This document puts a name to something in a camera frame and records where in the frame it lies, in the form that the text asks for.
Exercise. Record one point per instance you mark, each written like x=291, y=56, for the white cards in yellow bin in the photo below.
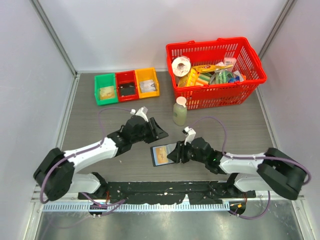
x=147, y=86

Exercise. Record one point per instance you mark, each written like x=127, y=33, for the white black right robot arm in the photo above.
x=267, y=171

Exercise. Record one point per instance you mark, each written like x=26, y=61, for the gold cards in green bin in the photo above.
x=106, y=93

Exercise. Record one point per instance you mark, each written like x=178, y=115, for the green plastic bin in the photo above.
x=103, y=81

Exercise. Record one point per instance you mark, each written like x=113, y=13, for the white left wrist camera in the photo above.
x=141, y=112

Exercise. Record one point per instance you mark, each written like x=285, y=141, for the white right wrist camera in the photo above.
x=189, y=133

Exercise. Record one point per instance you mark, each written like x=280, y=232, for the white slotted cable duct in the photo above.
x=85, y=206

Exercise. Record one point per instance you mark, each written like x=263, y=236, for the yellow plastic bin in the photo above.
x=145, y=74

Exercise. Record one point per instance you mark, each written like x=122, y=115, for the green packaged item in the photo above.
x=221, y=77

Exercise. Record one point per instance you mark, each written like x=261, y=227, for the black cards in red bin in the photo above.
x=127, y=89

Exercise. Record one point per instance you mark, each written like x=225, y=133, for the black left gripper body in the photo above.
x=145, y=135

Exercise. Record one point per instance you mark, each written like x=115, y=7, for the red shopping basket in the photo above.
x=212, y=52

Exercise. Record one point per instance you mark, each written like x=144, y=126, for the yellow green sponge pack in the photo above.
x=195, y=78

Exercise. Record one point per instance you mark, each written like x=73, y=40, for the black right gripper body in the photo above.
x=192, y=155

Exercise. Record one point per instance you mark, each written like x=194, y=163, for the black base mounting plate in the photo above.
x=168, y=192

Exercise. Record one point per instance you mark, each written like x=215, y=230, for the red plastic bin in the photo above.
x=124, y=77

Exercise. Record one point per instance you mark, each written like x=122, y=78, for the yellow snack bag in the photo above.
x=210, y=68

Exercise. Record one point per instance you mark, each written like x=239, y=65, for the green liquid soap bottle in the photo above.
x=180, y=111

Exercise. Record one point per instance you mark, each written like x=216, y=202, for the white toilet paper roll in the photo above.
x=181, y=66

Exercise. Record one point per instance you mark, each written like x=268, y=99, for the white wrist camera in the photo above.
x=189, y=133
x=141, y=112

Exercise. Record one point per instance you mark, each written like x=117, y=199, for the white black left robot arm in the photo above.
x=58, y=173

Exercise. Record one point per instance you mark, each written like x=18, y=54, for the white pink carton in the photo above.
x=229, y=61

